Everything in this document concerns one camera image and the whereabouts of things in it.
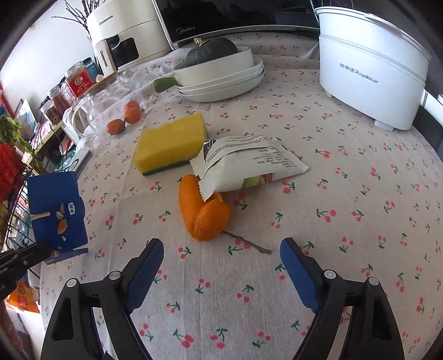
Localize blue cookie box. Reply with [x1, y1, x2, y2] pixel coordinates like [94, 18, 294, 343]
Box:
[27, 171, 88, 265]

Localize orange peel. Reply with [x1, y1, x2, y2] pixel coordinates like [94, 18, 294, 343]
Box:
[178, 174, 232, 241]

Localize white snack packet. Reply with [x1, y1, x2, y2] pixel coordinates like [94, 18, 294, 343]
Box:
[191, 135, 309, 200]

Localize green potted plant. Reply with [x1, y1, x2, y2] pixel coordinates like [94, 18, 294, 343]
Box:
[0, 115, 42, 173]

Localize thin brown twig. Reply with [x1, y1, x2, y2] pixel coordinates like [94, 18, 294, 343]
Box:
[222, 230, 272, 254]

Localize small orange fruit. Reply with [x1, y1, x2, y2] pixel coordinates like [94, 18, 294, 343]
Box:
[106, 119, 125, 136]
[125, 107, 142, 125]
[125, 101, 140, 111]

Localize glass jar wooden lid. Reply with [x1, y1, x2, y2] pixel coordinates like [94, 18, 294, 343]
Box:
[63, 73, 153, 138]

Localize yellow green sponge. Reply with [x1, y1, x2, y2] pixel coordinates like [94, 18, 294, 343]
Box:
[133, 112, 207, 176]

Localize red label jar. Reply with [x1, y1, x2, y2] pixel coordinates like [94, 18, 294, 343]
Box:
[65, 61, 94, 98]

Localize cherry print tablecloth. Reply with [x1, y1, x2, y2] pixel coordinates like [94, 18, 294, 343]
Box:
[40, 33, 442, 359]

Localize bare branch decoration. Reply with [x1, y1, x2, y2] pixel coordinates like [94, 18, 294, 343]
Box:
[52, 0, 91, 39]

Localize white electric cooking pot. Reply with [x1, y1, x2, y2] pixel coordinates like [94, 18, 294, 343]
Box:
[314, 6, 442, 131]

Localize stacked white plates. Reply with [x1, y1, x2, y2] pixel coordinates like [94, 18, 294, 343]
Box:
[177, 57, 265, 103]

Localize dark green pumpkin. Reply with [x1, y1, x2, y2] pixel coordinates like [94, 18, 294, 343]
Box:
[186, 37, 238, 67]

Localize black microwave oven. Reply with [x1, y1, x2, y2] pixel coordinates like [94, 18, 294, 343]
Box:
[153, 0, 319, 48]

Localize black wire rack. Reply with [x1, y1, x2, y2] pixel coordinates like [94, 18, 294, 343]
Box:
[1, 166, 37, 253]

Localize white wireless charger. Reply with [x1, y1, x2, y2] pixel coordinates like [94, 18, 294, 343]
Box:
[56, 148, 92, 176]

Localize white bowl with handle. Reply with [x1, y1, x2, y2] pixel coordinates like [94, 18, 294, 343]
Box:
[153, 47, 254, 93]

